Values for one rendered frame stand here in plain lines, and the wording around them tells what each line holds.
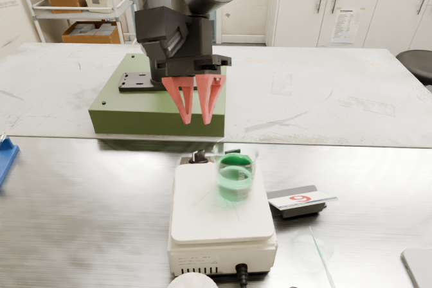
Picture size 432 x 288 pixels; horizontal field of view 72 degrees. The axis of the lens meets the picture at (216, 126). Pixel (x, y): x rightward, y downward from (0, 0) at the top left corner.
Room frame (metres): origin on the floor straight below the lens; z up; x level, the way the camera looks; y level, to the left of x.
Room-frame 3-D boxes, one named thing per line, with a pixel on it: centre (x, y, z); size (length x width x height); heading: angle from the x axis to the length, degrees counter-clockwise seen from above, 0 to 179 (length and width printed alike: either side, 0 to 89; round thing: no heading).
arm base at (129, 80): (0.58, 0.11, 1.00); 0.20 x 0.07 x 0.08; 93
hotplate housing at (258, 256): (0.27, 0.00, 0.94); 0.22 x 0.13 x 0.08; 3
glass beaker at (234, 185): (0.25, -0.02, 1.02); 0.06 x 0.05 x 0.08; 116
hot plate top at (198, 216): (0.24, -0.01, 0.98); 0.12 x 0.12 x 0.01; 3
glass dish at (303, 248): (0.22, -0.13, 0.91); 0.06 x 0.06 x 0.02
